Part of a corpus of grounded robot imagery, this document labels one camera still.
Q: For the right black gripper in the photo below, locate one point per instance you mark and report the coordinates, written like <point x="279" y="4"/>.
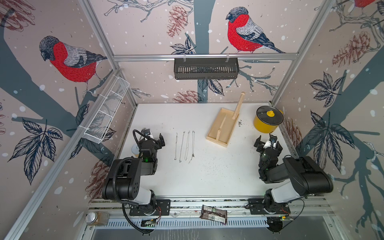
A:
<point x="279" y="151"/>

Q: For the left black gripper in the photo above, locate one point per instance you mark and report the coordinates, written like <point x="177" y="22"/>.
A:
<point x="161" y="140"/>

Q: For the wooden jewelry display stand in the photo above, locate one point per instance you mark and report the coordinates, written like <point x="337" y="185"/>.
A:
<point x="222" y="128"/>

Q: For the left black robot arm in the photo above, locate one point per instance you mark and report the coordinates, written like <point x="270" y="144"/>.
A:
<point x="122" y="183"/>

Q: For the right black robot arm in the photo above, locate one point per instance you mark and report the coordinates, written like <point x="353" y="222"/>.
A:
<point x="300" y="177"/>

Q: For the yellow pot with black lid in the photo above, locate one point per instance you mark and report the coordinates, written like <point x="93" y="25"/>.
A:
<point x="267" y="119"/>

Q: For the yellow can with white lid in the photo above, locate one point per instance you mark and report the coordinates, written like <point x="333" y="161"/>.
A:
<point x="135" y="150"/>

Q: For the small electronics board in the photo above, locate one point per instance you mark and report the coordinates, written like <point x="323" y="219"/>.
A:
<point x="149" y="223"/>

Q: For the dark snack wrapper packet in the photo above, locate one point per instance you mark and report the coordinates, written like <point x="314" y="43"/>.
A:
<point x="214" y="214"/>

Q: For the glass jar with metal lid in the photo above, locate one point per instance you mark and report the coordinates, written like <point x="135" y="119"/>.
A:
<point x="97" y="219"/>

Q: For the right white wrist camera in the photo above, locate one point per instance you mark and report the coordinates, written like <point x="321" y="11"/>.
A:
<point x="272" y="142"/>

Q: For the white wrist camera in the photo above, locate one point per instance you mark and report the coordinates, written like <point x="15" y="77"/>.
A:
<point x="147" y="132"/>
<point x="272" y="142"/>

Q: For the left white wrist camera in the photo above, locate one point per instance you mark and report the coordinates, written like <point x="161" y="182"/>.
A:
<point x="147" y="132"/>

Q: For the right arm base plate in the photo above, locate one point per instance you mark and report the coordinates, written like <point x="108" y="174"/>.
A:
<point x="257" y="206"/>

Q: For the white mesh wall shelf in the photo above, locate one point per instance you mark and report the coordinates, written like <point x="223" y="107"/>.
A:
<point x="98" y="128"/>

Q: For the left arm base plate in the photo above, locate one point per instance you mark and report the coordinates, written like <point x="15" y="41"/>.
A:
<point x="161" y="207"/>

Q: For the black hanging wire basket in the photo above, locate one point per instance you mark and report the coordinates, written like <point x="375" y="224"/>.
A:
<point x="206" y="69"/>

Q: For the black round fixture under rail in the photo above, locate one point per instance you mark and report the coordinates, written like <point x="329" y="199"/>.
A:
<point x="275" y="224"/>

